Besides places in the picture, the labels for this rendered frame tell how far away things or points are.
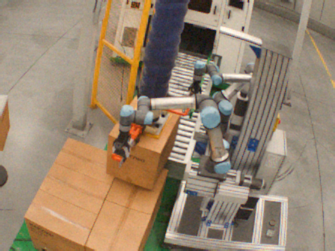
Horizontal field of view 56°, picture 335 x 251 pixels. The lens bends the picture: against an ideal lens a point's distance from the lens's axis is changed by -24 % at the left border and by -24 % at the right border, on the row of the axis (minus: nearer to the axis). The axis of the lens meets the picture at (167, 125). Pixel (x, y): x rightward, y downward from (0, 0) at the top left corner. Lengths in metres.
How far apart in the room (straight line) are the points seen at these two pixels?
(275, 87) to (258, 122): 0.33
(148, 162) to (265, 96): 1.00
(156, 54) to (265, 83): 0.78
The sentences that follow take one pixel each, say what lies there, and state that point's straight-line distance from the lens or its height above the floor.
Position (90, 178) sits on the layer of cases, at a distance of 3.35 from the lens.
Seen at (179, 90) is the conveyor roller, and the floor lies 0.55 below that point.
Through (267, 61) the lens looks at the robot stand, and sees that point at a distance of 2.59.
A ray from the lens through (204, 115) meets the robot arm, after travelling 2.39.
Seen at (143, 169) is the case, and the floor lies 0.86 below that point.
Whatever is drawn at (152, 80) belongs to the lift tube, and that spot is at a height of 1.50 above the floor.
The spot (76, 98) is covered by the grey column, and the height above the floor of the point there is 0.45.
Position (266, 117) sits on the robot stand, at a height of 1.48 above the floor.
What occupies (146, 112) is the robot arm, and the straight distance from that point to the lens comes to 2.43.
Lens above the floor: 2.94
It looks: 36 degrees down
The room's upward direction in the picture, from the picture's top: 12 degrees clockwise
